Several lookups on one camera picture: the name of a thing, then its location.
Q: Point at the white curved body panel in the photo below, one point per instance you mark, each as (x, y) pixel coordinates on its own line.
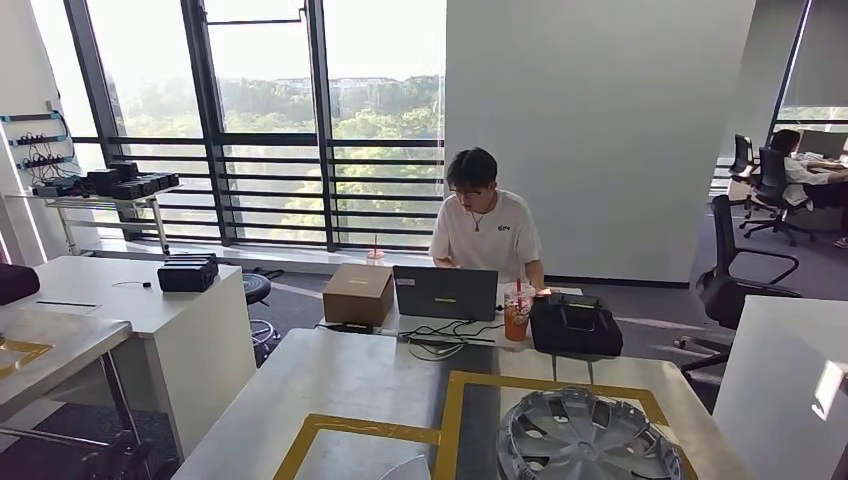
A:
(407, 469)

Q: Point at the steel workbench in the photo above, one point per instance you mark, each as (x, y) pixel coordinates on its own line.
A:
(344, 378)

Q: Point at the clear drink cup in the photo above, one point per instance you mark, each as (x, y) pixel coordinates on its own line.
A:
(376, 255)

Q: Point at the dark grey laptop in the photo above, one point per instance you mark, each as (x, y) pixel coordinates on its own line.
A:
(445, 295)

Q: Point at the person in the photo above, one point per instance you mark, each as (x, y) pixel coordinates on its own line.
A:
(795, 172)
(487, 228)

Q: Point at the brown cardboard box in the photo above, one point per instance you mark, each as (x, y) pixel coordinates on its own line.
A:
(358, 297)

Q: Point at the orange drink cup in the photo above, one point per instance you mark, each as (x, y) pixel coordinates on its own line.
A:
(518, 318)

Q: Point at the white desk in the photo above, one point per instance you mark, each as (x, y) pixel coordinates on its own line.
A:
(775, 397)
(510, 344)
(192, 351)

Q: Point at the black round stool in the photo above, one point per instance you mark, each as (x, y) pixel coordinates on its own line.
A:
(257, 288)

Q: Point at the black soft bag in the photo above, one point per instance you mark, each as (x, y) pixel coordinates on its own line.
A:
(575, 328)

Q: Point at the black window railing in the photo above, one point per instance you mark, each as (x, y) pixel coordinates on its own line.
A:
(265, 140)

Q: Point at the black equipment box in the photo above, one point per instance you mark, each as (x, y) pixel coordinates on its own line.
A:
(187, 275)

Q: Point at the silver hubcap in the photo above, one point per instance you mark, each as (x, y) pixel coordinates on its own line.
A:
(576, 440)

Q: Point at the black charger box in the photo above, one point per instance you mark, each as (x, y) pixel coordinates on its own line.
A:
(109, 180)
(56, 189)
(162, 181)

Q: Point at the black office chair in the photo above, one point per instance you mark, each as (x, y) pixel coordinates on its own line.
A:
(725, 285)
(742, 156)
(772, 185)

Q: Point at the steel side table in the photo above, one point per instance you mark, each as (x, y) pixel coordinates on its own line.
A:
(99, 202)

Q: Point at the thin black strip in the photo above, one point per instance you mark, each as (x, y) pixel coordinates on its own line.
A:
(66, 304)

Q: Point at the grey computer monitor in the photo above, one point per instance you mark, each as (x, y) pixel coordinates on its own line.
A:
(821, 144)

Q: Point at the black carry case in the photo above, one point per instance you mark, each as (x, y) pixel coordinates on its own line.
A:
(16, 283)

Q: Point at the yellow tape frame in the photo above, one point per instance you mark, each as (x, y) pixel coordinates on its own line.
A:
(26, 351)
(450, 411)

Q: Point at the wall power strip rack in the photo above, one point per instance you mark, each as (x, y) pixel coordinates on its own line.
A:
(36, 140)

